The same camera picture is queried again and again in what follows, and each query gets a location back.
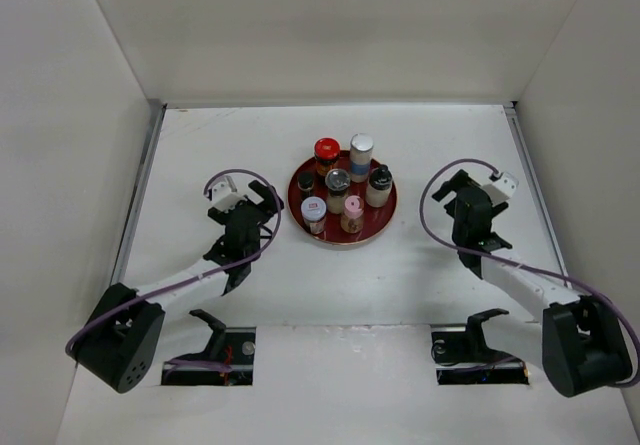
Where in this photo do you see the small black-cap spice bottle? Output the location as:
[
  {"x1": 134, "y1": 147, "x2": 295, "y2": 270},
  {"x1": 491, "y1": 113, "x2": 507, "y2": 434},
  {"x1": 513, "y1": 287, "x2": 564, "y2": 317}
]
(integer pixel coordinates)
[{"x1": 297, "y1": 171, "x2": 315, "y2": 200}]

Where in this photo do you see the white-lid low jar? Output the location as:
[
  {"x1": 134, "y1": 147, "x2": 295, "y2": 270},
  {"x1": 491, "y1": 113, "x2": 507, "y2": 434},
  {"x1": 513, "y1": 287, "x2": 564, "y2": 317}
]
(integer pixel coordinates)
[{"x1": 300, "y1": 196, "x2": 327, "y2": 235}]

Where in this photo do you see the clear-dome-lid spice jar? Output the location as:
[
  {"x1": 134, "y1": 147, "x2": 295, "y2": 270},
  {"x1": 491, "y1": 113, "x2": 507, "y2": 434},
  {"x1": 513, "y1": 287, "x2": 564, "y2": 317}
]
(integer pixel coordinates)
[{"x1": 325, "y1": 168, "x2": 351, "y2": 214}]

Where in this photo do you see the red-lid chili sauce jar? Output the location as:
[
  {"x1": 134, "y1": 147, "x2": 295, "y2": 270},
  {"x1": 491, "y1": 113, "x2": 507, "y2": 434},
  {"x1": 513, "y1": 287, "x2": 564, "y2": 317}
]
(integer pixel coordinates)
[{"x1": 314, "y1": 137, "x2": 341, "y2": 177}]

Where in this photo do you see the black round-top grinder bottle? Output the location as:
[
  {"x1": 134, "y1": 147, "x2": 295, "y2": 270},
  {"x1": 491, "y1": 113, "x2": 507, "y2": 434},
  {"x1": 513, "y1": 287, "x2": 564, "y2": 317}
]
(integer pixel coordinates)
[{"x1": 365, "y1": 164, "x2": 393, "y2": 208}]

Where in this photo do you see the pink-lid spice jar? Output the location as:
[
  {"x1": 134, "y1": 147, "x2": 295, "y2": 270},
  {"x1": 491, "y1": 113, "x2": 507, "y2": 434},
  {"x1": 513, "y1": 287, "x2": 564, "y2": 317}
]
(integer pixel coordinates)
[{"x1": 341, "y1": 195, "x2": 364, "y2": 234}]

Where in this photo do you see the tall silver-lid blue-label jar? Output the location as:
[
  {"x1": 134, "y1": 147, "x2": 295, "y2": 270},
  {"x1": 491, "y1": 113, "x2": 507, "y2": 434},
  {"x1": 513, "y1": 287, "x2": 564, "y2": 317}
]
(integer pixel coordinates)
[{"x1": 349, "y1": 133, "x2": 374, "y2": 183}]

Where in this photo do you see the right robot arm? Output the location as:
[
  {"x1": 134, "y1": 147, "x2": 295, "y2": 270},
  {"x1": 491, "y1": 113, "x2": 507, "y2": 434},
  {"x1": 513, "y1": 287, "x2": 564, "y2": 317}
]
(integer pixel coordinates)
[{"x1": 422, "y1": 160, "x2": 639, "y2": 397}]

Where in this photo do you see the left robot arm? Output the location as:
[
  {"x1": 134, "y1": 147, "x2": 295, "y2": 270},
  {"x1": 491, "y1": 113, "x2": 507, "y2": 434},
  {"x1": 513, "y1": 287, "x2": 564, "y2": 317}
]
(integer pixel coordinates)
[{"x1": 65, "y1": 175, "x2": 284, "y2": 394}]

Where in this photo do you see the red round tray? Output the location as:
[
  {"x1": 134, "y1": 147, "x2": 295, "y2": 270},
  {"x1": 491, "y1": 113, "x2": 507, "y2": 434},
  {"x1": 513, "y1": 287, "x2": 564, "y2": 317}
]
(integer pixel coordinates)
[{"x1": 287, "y1": 156, "x2": 398, "y2": 246}]

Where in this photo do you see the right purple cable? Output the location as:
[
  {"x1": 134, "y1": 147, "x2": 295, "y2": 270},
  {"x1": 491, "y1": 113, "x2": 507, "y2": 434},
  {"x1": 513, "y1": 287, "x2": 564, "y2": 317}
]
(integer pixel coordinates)
[{"x1": 418, "y1": 158, "x2": 640, "y2": 386}]

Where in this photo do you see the purple cable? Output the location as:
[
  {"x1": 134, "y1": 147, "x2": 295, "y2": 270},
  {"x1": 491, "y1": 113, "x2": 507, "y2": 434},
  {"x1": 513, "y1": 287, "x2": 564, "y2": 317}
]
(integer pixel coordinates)
[
  {"x1": 418, "y1": 158, "x2": 640, "y2": 386},
  {"x1": 64, "y1": 167, "x2": 284, "y2": 371}
]

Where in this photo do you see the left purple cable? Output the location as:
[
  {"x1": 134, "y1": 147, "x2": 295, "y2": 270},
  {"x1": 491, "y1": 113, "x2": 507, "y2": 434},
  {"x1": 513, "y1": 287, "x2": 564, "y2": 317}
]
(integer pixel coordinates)
[{"x1": 64, "y1": 167, "x2": 284, "y2": 371}]

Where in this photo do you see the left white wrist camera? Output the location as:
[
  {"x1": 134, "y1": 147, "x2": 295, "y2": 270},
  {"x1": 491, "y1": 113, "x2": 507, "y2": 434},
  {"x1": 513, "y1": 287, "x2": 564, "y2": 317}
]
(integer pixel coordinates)
[{"x1": 204, "y1": 175, "x2": 245, "y2": 212}]

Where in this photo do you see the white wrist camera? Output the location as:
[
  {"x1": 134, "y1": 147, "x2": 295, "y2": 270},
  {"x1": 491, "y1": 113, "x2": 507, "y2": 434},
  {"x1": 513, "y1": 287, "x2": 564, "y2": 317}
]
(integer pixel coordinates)
[
  {"x1": 481, "y1": 172, "x2": 519, "y2": 206},
  {"x1": 204, "y1": 175, "x2": 245, "y2": 212}
]

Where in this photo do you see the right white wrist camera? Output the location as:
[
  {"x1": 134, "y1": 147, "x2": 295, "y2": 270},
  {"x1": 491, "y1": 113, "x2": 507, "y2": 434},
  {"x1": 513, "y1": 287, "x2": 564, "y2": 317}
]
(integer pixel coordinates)
[{"x1": 481, "y1": 172, "x2": 519, "y2": 206}]

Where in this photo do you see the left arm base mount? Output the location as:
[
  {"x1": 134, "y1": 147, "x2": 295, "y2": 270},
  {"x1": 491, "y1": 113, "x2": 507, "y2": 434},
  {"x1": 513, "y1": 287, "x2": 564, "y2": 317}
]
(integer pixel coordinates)
[{"x1": 160, "y1": 309, "x2": 257, "y2": 387}]

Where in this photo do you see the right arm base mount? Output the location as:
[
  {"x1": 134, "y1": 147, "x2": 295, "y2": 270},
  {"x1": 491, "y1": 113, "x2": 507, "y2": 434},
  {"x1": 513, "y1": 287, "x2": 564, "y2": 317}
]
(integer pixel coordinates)
[{"x1": 430, "y1": 308, "x2": 529, "y2": 386}]

